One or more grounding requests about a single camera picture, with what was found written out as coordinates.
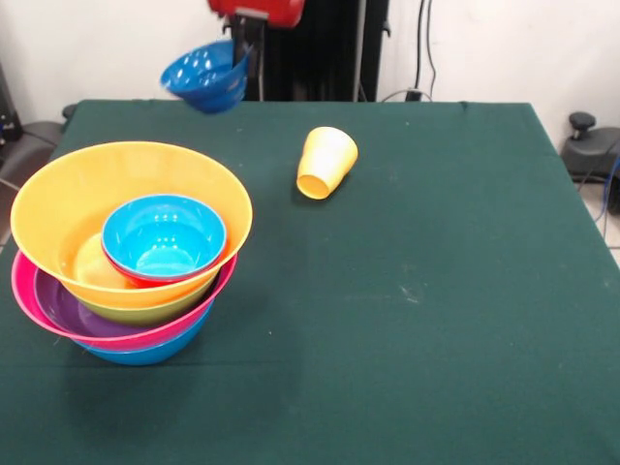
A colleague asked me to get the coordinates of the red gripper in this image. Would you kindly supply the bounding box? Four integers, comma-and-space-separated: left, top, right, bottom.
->
206, 0, 306, 78

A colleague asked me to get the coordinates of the small dark blue bowl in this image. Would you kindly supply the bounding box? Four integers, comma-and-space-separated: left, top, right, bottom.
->
160, 39, 254, 115

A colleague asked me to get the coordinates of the yellow cup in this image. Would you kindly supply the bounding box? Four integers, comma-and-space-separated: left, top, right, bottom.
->
295, 126, 360, 202

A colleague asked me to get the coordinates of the small light blue bowl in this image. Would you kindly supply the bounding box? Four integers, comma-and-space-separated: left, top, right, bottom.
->
101, 194, 228, 282

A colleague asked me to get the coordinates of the large orange bowl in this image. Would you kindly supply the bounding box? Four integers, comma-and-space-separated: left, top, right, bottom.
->
10, 140, 254, 310

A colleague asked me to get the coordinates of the small red bowl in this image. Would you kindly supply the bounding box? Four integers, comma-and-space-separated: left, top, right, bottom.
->
100, 241, 229, 290

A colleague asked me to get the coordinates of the green bowl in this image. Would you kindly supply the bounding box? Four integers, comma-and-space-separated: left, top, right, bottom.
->
77, 285, 217, 327

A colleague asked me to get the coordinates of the purple bowl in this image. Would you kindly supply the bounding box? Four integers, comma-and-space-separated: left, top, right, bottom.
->
33, 273, 146, 339

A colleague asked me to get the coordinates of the large pink bowl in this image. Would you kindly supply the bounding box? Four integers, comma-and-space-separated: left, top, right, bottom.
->
11, 251, 239, 353

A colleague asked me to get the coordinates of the black chair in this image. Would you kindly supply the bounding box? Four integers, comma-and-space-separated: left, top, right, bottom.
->
0, 60, 67, 198

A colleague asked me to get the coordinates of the large light blue bowl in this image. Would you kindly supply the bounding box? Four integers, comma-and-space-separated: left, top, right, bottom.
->
72, 299, 215, 367

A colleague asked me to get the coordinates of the black knobbed device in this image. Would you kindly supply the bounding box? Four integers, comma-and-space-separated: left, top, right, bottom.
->
560, 111, 620, 217

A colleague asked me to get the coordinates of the dark green tablecloth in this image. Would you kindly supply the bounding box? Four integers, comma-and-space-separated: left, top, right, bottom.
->
0, 99, 620, 465

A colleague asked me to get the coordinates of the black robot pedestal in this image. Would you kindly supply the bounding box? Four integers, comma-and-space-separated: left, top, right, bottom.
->
222, 0, 406, 103

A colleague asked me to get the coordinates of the black wall cable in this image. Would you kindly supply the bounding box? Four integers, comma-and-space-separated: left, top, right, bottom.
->
377, 0, 440, 103

